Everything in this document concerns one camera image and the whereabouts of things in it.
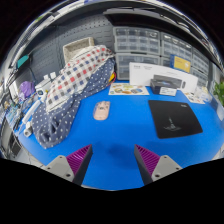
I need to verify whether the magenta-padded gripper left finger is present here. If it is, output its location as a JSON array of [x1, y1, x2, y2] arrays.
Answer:
[[42, 143, 94, 187]]

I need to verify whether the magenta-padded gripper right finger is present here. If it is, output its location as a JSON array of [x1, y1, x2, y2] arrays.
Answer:
[[133, 143, 184, 186]]

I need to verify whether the pink transparent computer mouse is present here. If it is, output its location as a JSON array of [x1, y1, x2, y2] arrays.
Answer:
[[92, 100, 111, 121]]

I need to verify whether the black mouse pad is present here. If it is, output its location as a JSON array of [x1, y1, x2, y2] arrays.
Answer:
[[147, 99, 204, 140]]

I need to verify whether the navy polka dot cloth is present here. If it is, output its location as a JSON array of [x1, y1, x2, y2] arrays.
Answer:
[[35, 58, 117, 150]]

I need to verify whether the white power strip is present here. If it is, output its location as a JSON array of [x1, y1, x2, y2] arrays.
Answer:
[[22, 99, 44, 138]]

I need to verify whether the colourful sticker sheet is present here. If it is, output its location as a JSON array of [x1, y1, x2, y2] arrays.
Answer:
[[182, 91, 206, 105], [108, 82, 150, 97]]

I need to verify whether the small white box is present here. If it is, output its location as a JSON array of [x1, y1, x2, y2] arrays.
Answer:
[[34, 79, 53, 98]]

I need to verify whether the small dark labelled box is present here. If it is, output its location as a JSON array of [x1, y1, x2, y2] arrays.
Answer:
[[149, 74, 184, 97]]

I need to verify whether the white plastic packet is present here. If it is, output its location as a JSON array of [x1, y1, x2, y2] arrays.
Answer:
[[194, 85, 213, 103]]

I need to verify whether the purple figure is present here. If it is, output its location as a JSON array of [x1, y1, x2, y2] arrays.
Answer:
[[18, 80, 36, 100]]

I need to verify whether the long white keyboard box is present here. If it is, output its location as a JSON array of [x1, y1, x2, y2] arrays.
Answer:
[[128, 61, 199, 94]]

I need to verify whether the green potted plant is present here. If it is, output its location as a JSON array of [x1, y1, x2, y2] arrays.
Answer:
[[213, 80, 224, 121]]

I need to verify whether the yellow and red tool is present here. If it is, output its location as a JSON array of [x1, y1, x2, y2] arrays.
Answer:
[[109, 71, 118, 84]]

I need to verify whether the yellow and blue box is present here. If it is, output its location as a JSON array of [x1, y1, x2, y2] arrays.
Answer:
[[169, 54, 192, 74]]

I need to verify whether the white woven basket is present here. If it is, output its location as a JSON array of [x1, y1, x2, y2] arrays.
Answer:
[[62, 36, 96, 64]]

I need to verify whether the dark wall shelf unit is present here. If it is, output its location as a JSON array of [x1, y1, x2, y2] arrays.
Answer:
[[103, 8, 201, 38]]

